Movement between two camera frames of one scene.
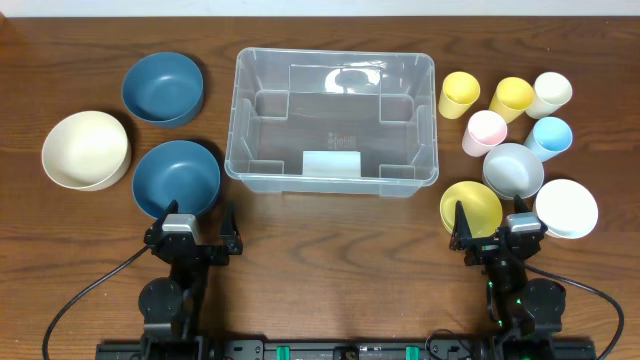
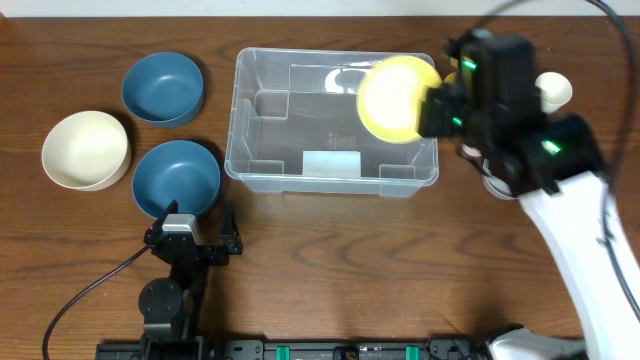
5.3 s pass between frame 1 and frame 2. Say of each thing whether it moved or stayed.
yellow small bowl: moved
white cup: stayed
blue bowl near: stayed
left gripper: stayed
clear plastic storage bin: stayed
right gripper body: moved
